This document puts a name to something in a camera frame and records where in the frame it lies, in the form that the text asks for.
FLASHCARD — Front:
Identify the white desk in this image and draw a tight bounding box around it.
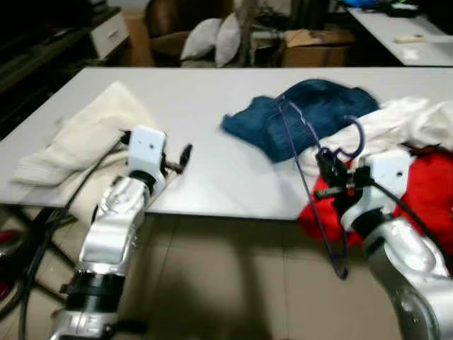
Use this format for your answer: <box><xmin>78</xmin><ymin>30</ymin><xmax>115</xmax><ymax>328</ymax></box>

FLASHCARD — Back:
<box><xmin>347</xmin><ymin>7</ymin><xmax>453</xmax><ymax>68</ymax></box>

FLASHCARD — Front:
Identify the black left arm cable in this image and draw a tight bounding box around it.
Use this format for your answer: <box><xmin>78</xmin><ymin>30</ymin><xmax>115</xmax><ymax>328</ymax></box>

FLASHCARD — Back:
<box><xmin>14</xmin><ymin>138</ymin><xmax>132</xmax><ymax>340</ymax></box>

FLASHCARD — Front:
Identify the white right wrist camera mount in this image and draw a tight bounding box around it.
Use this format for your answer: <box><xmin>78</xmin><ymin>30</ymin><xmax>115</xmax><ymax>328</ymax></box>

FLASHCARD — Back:
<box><xmin>357</xmin><ymin>150</ymin><xmax>413</xmax><ymax>215</ymax></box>

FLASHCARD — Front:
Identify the white table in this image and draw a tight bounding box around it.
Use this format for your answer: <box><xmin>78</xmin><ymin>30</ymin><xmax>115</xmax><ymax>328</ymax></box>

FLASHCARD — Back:
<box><xmin>0</xmin><ymin>66</ymin><xmax>453</xmax><ymax>220</ymax></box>

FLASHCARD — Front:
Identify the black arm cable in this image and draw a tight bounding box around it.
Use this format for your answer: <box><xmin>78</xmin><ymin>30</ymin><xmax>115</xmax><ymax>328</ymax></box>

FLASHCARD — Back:
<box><xmin>14</xmin><ymin>138</ymin><xmax>132</xmax><ymax>340</ymax></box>
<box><xmin>365</xmin><ymin>181</ymin><xmax>453</xmax><ymax>266</ymax></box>

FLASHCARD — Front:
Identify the cream garment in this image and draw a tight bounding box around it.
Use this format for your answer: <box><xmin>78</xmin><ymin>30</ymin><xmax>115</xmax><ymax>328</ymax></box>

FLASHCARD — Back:
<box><xmin>13</xmin><ymin>80</ymin><xmax>185</xmax><ymax>227</ymax></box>

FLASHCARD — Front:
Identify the plain red garment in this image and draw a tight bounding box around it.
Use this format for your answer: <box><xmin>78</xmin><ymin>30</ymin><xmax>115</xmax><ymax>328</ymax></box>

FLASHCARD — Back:
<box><xmin>297</xmin><ymin>145</ymin><xmax>453</xmax><ymax>249</ymax></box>

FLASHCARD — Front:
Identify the grey pillow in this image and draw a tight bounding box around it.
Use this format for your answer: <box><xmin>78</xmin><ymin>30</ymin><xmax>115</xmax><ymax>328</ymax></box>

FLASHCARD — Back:
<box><xmin>214</xmin><ymin>13</ymin><xmax>241</xmax><ymax>68</ymax></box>
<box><xmin>180</xmin><ymin>18</ymin><xmax>222</xmax><ymax>61</ymax></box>

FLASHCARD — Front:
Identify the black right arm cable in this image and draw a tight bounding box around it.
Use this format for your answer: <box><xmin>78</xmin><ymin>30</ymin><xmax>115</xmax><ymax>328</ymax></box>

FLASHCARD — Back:
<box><xmin>365</xmin><ymin>181</ymin><xmax>453</xmax><ymax>266</ymax></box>

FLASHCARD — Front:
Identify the brown armchair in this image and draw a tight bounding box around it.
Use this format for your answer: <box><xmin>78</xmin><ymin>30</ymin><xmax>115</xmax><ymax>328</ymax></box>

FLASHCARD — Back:
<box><xmin>145</xmin><ymin>0</ymin><xmax>234</xmax><ymax>64</ymax></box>

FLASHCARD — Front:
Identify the white garment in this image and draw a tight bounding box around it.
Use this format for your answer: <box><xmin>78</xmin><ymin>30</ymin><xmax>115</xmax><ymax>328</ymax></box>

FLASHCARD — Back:
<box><xmin>301</xmin><ymin>96</ymin><xmax>453</xmax><ymax>171</ymax></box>

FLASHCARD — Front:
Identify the beige wooden stick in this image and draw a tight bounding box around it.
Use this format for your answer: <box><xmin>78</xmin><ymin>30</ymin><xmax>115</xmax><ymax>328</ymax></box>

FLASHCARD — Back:
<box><xmin>393</xmin><ymin>34</ymin><xmax>453</xmax><ymax>45</ymax></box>

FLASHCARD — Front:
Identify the blue garment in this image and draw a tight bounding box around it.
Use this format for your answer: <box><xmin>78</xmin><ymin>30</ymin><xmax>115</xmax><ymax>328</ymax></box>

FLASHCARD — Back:
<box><xmin>221</xmin><ymin>78</ymin><xmax>381</xmax><ymax>164</ymax></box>

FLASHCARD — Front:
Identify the purple wire hanger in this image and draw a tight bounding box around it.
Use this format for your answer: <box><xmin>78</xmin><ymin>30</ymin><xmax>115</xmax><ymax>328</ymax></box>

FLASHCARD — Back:
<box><xmin>276</xmin><ymin>96</ymin><xmax>367</xmax><ymax>279</ymax></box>

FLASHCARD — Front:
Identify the cardboard box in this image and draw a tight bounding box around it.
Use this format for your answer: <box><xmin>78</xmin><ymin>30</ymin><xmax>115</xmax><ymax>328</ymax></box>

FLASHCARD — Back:
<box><xmin>282</xmin><ymin>28</ymin><xmax>355</xmax><ymax>68</ymax></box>

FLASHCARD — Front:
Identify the white drawer front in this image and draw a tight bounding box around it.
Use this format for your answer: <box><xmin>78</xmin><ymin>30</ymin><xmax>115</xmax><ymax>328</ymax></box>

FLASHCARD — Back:
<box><xmin>88</xmin><ymin>8</ymin><xmax>132</xmax><ymax>61</ymax></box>

